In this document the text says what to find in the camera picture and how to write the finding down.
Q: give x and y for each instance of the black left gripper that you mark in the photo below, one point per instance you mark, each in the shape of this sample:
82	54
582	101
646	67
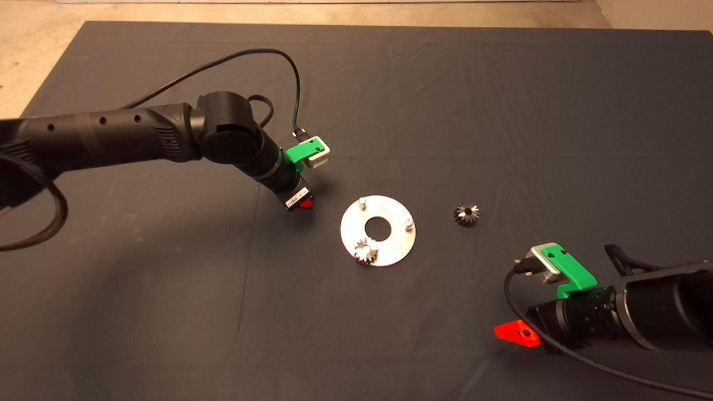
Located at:
278	170

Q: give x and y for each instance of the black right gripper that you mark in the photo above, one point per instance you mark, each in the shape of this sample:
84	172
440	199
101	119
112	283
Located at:
579	320

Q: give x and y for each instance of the small steel planetary gear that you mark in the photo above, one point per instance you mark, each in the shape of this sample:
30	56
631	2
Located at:
366	252

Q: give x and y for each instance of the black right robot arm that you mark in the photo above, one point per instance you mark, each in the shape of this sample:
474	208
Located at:
668	306

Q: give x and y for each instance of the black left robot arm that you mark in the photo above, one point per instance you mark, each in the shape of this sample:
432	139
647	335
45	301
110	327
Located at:
111	139

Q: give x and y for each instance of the round metal carrier plate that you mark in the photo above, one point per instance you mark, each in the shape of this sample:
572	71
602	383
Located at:
395	245

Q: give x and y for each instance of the dark steel planetary gear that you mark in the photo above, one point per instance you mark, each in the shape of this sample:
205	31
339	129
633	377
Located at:
466	215

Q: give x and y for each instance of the dark grey table cloth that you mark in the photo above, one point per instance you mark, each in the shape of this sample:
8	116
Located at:
501	111

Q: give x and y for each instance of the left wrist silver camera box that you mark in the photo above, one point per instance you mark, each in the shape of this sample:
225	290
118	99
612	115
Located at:
322	159

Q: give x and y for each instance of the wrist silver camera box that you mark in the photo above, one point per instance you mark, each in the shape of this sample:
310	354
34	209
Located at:
543	260
322	159

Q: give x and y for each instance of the left wrist green camera mount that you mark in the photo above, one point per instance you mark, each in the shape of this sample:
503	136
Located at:
303	150

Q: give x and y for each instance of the wrist green camera mount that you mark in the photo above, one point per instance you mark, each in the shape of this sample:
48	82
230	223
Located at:
303	150
576	270

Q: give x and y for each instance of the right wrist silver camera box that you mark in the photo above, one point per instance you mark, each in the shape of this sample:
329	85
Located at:
543	260

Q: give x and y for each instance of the right wrist green camera mount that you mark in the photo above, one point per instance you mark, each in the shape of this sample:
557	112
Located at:
576	270

